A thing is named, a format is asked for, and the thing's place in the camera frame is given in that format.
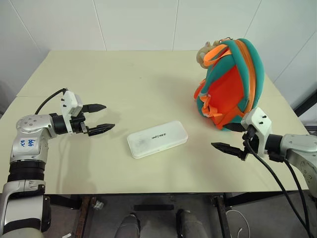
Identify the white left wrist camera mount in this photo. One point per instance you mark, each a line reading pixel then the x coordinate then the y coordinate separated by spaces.
pixel 69 102

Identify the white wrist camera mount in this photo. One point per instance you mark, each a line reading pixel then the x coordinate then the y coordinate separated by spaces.
pixel 258 121
pixel 69 102

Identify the black diagonal table brace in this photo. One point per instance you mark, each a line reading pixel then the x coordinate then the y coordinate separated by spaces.
pixel 260 197

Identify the black metal frame bar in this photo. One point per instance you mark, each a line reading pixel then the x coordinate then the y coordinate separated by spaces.
pixel 305 101

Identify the white rectangular case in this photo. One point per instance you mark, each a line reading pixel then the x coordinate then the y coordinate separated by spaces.
pixel 157 139

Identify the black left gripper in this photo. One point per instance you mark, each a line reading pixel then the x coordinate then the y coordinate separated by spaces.
pixel 78 123

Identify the crumpled clear plastic scrap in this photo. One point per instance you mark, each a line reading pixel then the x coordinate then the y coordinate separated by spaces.
pixel 98 205

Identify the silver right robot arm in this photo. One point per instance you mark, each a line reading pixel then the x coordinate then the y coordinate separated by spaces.
pixel 296 148

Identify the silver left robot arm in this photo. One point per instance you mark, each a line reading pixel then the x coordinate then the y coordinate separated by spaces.
pixel 27 146

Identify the teal and orange backpack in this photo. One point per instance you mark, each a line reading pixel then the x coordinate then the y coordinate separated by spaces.
pixel 230 84

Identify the black flat crossbar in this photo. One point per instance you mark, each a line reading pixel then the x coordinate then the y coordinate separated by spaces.
pixel 153 207

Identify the dark rounded grey foot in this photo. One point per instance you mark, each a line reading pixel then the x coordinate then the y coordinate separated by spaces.
pixel 128 226
pixel 190 224

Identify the rusty brown table leg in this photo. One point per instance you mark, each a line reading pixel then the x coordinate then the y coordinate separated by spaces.
pixel 220 215
pixel 83 215

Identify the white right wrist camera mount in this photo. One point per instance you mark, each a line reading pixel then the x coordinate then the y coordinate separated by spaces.
pixel 258 121

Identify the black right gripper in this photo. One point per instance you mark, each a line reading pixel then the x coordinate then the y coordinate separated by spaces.
pixel 248 137

